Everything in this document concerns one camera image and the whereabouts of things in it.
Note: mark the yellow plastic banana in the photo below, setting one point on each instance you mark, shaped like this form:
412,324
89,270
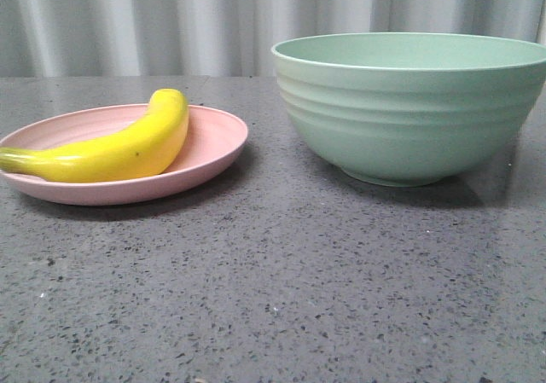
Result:
143,149

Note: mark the pink plate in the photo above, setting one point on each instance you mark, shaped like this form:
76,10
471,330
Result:
214,141

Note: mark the green ribbed bowl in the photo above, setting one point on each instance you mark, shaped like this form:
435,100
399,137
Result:
408,108

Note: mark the white curtain backdrop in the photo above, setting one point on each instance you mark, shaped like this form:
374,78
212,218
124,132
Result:
53,38

